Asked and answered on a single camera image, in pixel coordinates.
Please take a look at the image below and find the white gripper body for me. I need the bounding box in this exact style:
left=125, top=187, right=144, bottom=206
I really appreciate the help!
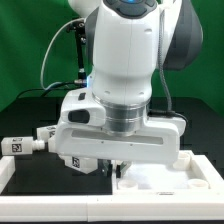
left=55, top=117, right=186, bottom=164

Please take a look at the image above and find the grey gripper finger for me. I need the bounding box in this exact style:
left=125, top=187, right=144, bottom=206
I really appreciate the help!
left=102, top=160, right=112, bottom=176
left=116, top=160, right=131, bottom=177

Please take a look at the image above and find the white square table top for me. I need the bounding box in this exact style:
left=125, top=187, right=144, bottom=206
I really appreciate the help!
left=112, top=150, right=224, bottom=195

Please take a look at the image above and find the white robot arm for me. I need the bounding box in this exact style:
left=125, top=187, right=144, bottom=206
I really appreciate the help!
left=55, top=0, right=203, bottom=173

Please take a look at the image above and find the white U-shaped fence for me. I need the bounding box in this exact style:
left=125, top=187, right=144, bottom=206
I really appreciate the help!
left=0, top=156, right=224, bottom=222

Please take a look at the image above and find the green backdrop curtain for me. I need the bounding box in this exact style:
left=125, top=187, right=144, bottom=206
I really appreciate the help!
left=0, top=0, right=224, bottom=115

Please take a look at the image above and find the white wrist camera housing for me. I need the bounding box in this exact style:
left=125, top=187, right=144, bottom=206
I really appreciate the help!
left=60, top=88, right=106, bottom=126

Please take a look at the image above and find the black cable on table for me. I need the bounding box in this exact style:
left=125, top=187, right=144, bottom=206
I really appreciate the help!
left=15, top=79, right=90, bottom=100

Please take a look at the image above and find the black camera stand pole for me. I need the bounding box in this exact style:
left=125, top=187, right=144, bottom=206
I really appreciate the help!
left=66, top=21, right=87, bottom=86

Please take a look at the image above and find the grey camera cable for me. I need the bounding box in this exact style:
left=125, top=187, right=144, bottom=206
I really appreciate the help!
left=39, top=17, right=85, bottom=91

